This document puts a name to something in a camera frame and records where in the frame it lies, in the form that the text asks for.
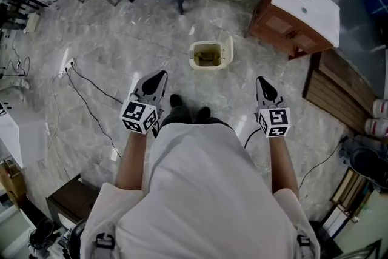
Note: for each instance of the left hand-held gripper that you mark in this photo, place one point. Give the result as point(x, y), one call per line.
point(138, 115)

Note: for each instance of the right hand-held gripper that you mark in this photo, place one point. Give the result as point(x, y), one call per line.
point(274, 121)

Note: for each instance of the cream trash bin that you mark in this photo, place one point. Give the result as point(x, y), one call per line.
point(206, 67)

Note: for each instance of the cream trash bin lid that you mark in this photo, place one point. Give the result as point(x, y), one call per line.
point(228, 50)

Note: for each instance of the person's right forearm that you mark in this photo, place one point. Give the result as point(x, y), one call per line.
point(282, 163)

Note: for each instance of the person's left forearm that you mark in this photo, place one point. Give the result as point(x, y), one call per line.
point(133, 157)

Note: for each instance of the black round bin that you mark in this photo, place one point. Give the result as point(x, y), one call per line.
point(368, 162)

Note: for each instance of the person's left black shoe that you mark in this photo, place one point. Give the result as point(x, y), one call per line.
point(175, 100)

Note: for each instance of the person's black shoe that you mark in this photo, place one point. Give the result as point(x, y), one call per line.
point(175, 100)
point(203, 112)

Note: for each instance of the person's dark trousers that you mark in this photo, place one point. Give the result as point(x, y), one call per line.
point(182, 116)

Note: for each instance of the person's right black shoe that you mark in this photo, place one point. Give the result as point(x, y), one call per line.
point(203, 112)

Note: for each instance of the wooden vanity cabinet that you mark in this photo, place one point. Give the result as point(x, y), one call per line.
point(279, 27)

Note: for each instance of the scrap of white paper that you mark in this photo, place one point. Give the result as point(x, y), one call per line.
point(191, 30)

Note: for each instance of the dark brown slatted wooden panel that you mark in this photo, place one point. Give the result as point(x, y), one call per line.
point(339, 91)

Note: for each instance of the white power strip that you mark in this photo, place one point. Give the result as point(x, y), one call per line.
point(67, 67)

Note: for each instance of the white plastic bucket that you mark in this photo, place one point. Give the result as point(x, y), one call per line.
point(376, 128)
point(381, 108)

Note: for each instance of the person's white shirt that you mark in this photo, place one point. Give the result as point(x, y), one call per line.
point(200, 197)

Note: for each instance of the stack of framed boards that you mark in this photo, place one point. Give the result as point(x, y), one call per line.
point(351, 191)

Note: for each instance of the white power adapter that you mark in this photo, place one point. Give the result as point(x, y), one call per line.
point(31, 22)

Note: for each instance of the white cabinet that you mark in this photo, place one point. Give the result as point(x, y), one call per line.
point(21, 130)

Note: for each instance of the dark brown cabinet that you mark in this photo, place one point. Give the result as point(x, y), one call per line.
point(72, 200)

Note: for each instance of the black desk fan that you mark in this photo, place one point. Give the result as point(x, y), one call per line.
point(42, 232)

